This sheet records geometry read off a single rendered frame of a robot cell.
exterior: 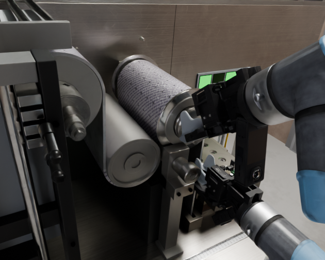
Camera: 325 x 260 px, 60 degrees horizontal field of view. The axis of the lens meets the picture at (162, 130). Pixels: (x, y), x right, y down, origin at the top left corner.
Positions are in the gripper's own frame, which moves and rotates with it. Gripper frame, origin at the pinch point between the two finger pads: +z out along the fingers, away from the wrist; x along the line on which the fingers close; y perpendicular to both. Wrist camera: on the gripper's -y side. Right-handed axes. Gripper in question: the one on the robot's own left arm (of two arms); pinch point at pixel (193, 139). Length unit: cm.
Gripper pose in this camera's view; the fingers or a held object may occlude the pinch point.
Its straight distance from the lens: 56.8
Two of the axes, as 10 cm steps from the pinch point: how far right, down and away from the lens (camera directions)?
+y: -2.6, -9.6, 0.9
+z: -4.2, 2.0, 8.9
